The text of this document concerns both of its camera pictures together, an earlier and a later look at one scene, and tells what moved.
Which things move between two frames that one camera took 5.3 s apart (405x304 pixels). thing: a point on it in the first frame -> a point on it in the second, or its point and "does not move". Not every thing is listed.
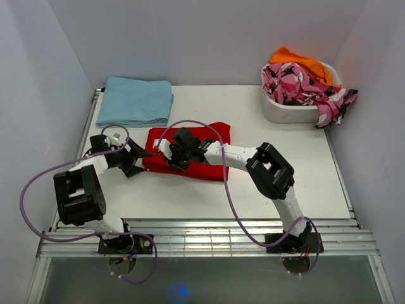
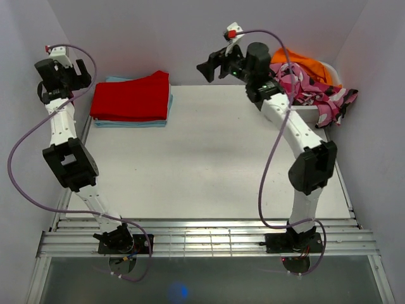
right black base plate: x=305 y=243 does not move
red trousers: x=220 y=132 -> x=141 y=99
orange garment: x=316 y=70 does not move
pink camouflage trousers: x=288 y=83 does not move
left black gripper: x=131 y=156 -> x=85 y=78
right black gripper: x=172 y=161 -> x=214 y=61
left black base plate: x=129 y=244 does not move
